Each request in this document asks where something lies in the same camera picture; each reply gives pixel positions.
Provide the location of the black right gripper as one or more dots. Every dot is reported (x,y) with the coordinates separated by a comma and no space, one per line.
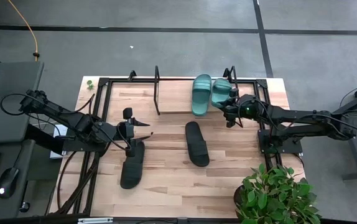
(237,112)

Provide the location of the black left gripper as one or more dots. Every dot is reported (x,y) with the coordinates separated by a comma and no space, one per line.
(125,130)

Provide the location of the green rubber slide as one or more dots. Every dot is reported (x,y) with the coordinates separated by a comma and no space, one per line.
(220,91)
(201,96)

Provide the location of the black rubber slide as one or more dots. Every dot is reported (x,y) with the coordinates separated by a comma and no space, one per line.
(196,143)
(132,171)

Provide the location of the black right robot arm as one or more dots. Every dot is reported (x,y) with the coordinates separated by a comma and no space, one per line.
(290,116)

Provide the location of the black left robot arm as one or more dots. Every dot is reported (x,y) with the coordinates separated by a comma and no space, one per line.
(82,124)

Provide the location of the small green sprig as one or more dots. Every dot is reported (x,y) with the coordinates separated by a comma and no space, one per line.
(89,84)

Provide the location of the white box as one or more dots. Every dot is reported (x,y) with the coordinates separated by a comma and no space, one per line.
(58,137)

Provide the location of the black plant pot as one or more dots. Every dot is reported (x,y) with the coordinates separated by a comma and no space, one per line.
(237,199)

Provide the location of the green leafy plant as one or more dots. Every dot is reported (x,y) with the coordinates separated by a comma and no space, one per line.
(275,196)

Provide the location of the grey computer desk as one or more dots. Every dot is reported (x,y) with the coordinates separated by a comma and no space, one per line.
(7,93)

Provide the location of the black computer mouse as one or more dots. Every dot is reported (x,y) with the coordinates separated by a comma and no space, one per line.
(8,182)

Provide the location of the wooden shelf black metal frame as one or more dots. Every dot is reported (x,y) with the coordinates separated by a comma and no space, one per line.
(175,96)

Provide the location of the black aluminium table frame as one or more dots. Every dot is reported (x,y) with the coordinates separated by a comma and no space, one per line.
(181,79)

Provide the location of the silver metal bracket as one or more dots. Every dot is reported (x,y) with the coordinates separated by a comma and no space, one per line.
(94,220)

